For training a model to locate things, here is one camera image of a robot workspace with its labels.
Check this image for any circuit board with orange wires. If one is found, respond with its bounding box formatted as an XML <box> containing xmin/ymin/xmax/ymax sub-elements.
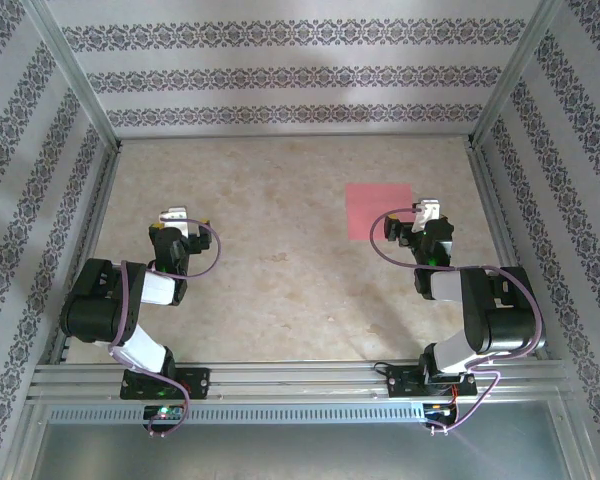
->
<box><xmin>423</xmin><ymin>401</ymin><xmax>459</xmax><ymax>420</ymax></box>

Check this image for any aluminium side rail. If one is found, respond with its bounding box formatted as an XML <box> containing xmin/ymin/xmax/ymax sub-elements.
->
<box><xmin>47</xmin><ymin>142</ymin><xmax>126</xmax><ymax>366</ymax></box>
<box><xmin>464</xmin><ymin>139</ymin><xmax>550</xmax><ymax>362</ymax></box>

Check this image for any grey metal sheet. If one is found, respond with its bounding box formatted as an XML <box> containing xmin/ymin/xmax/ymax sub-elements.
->
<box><xmin>29</xmin><ymin>422</ymin><xmax>571</xmax><ymax>480</ymax></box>

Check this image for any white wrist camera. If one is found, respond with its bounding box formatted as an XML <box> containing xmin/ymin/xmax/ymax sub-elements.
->
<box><xmin>412</xmin><ymin>198</ymin><xmax>443</xmax><ymax>235</ymax></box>
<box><xmin>158</xmin><ymin>205</ymin><xmax>189</xmax><ymax>237</ymax></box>

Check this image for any slotted grey cable duct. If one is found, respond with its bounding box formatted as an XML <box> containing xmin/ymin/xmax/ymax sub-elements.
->
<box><xmin>47</xmin><ymin>402</ymin><xmax>427</xmax><ymax>427</ymax></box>

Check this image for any aluminium back rail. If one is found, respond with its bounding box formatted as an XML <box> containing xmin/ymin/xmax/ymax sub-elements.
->
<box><xmin>115</xmin><ymin>131</ymin><xmax>475</xmax><ymax>144</ymax></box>

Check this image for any aluminium frame post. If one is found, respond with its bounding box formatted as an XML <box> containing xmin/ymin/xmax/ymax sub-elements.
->
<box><xmin>469</xmin><ymin>0</ymin><xmax>566</xmax><ymax>149</ymax></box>
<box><xmin>22</xmin><ymin>0</ymin><xmax>124</xmax><ymax>151</ymax></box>

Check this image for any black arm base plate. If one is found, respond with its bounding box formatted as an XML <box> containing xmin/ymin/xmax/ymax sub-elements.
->
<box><xmin>386</xmin><ymin>364</ymin><xmax>479</xmax><ymax>400</ymax></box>
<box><xmin>119</xmin><ymin>367</ymin><xmax>212</xmax><ymax>401</ymax></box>

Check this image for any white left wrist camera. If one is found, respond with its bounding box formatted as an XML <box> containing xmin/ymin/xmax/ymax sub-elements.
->
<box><xmin>158</xmin><ymin>205</ymin><xmax>189</xmax><ymax>237</ymax></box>

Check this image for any aluminium mounting rail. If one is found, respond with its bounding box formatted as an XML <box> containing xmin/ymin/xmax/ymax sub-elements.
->
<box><xmin>27</xmin><ymin>362</ymin><xmax>574</xmax><ymax>402</ymax></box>

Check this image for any circuit board with green light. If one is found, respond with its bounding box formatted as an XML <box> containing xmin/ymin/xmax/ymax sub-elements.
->
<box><xmin>143</xmin><ymin>403</ymin><xmax>187</xmax><ymax>422</ymax></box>

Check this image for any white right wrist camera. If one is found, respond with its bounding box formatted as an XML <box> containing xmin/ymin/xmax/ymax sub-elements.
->
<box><xmin>412</xmin><ymin>198</ymin><xmax>443</xmax><ymax>235</ymax></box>

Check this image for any pink paper sheet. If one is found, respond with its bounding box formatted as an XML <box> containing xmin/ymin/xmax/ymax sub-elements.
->
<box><xmin>345</xmin><ymin>183</ymin><xmax>414</xmax><ymax>243</ymax></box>

